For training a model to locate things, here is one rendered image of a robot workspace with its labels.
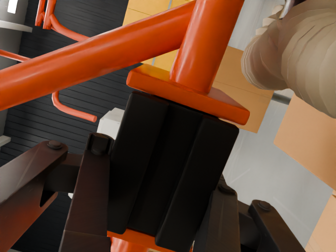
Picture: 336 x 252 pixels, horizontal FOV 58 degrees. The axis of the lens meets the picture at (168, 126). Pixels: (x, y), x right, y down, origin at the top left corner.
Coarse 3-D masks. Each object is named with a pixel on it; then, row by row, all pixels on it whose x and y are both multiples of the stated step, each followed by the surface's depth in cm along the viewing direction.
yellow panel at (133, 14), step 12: (132, 0) 695; (144, 0) 695; (156, 0) 695; (168, 0) 695; (180, 0) 695; (132, 12) 701; (144, 12) 701; (156, 12) 701; (144, 60) 726; (156, 60) 725; (168, 60) 725
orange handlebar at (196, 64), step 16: (208, 0) 14; (224, 0) 14; (240, 0) 14; (192, 16) 14; (208, 16) 14; (224, 16) 14; (192, 32) 14; (208, 32) 14; (224, 32) 14; (192, 48) 14; (208, 48) 14; (224, 48) 15; (176, 64) 15; (192, 64) 14; (208, 64) 14; (176, 80) 15; (192, 80) 14; (208, 80) 15; (112, 240) 22
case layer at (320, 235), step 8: (328, 200) 105; (328, 208) 103; (320, 216) 106; (328, 216) 102; (320, 224) 105; (328, 224) 101; (312, 232) 108; (320, 232) 104; (328, 232) 100; (312, 240) 107; (320, 240) 103; (328, 240) 99; (304, 248) 110; (312, 248) 105; (320, 248) 101; (328, 248) 98
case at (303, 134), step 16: (288, 112) 34; (304, 112) 30; (320, 112) 27; (288, 128) 32; (304, 128) 29; (320, 128) 26; (288, 144) 31; (304, 144) 28; (320, 144) 26; (304, 160) 27; (320, 160) 25; (320, 176) 24
